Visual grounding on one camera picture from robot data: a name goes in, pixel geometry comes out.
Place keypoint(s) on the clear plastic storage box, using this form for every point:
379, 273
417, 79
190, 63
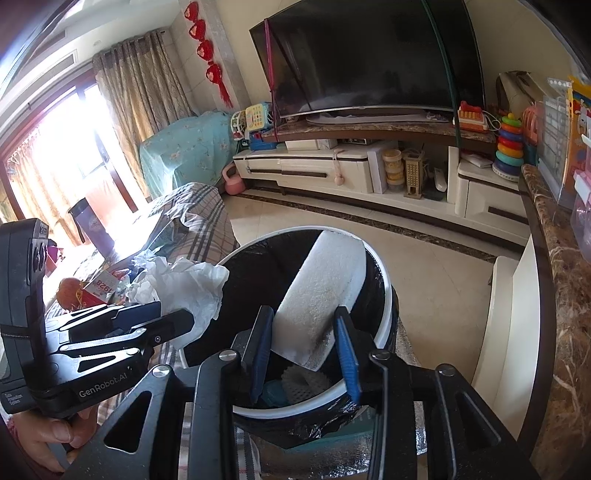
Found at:
554, 134

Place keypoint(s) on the stack of yellow jars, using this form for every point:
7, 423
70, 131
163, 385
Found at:
392, 168

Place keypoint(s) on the red hanging decoration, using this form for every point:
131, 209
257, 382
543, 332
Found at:
205, 50

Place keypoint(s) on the white marble-top television stand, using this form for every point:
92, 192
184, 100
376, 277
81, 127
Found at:
314, 173

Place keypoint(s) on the white and red ball toy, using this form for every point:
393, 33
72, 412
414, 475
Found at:
238, 124

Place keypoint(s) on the white foam block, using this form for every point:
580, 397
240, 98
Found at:
318, 286

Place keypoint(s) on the red toy cash register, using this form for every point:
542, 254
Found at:
472, 119

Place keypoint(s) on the marble-top side cabinet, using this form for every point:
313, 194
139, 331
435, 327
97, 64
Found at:
563, 286

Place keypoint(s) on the wooden lantern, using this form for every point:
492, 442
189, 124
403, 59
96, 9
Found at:
413, 177

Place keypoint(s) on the purple tumbler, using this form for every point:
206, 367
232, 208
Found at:
90, 226

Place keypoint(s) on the white tissue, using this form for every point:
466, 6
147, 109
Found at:
184, 286

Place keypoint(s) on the beige patterned curtain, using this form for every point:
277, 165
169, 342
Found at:
138, 106

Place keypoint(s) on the teal plastic piece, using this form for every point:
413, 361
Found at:
274, 394

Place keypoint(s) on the teal floral cover cloth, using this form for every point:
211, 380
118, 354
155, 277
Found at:
189, 152

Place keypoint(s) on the pink plastic toy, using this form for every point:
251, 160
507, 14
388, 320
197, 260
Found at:
531, 131

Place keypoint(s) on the white remote control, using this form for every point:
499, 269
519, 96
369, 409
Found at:
441, 180

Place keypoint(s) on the white bin with black bag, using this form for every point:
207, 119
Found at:
277, 272

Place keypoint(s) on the colourful printed package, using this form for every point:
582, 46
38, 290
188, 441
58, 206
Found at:
579, 138

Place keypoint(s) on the rainbow stacking rings toy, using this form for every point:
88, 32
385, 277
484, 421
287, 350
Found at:
508, 147

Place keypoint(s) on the brown paper bag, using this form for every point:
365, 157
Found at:
517, 94

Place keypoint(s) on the person's left hand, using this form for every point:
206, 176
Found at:
51, 431

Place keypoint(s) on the pink kettlebell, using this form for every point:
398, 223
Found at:
233, 182

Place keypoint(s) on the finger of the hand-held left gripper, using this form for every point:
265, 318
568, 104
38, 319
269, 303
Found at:
166, 325
138, 314

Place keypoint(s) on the white foam fruit net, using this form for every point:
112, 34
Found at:
302, 381

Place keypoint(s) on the green thin rod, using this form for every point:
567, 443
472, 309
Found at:
447, 69

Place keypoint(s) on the red and white box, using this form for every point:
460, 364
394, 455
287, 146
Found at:
101, 288

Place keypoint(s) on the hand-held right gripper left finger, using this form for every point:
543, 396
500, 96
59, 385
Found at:
259, 364

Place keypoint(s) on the red apple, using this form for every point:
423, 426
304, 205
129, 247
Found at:
69, 293

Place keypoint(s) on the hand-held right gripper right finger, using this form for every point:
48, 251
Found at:
347, 364

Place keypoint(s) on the toy bus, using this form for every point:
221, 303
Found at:
257, 117

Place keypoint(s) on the black flat television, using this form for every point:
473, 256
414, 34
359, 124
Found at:
360, 55

